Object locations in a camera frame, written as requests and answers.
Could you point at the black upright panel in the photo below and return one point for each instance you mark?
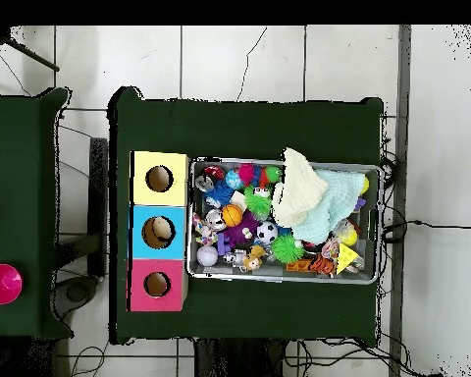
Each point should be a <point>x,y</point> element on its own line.
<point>98,196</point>

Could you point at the wooden box with three holes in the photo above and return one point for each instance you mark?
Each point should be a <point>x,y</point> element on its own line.
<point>172,243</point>

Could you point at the yellow cheese wedge toy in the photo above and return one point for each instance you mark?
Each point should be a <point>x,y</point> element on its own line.
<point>346,255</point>

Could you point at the grey round base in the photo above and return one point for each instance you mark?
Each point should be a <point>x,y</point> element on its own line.
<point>76,292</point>

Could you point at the orange basketball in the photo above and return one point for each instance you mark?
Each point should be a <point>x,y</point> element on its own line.
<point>232,215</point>

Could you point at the blue spiky ball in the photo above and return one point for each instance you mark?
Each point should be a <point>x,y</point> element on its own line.
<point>219,192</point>

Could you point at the light blue waffle cloth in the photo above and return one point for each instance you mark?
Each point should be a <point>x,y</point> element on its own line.
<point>333,204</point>

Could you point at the brown plush animal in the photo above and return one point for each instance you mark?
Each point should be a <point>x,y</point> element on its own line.
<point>254,259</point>

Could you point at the multicolour spiky caterpillar toy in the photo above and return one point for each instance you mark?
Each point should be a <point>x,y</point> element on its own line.
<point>246,172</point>

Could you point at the black tripod leg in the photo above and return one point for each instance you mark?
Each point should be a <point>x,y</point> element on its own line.
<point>31,57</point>

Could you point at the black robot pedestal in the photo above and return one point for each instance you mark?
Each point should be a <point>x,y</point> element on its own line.
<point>239,361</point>

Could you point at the small soccer ball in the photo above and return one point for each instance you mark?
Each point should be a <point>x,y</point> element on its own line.
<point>267,232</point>

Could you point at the pink bowl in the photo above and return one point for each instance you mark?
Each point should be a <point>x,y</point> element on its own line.
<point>2,284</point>

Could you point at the dark green side tablecloth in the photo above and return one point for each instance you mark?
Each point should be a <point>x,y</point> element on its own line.
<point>19,157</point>

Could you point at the white baseball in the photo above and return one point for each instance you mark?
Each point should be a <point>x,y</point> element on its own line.
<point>207,256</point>

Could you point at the silver mesh bin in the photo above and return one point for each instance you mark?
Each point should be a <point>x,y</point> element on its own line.
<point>216,274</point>

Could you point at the cream waffle cloth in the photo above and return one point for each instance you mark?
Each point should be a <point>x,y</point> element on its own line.
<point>298,192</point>

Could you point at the silver robot toy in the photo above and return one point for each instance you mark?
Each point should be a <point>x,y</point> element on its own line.
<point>235,257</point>

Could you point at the green spiky monster with eyes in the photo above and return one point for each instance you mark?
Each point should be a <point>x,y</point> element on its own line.
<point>257,204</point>

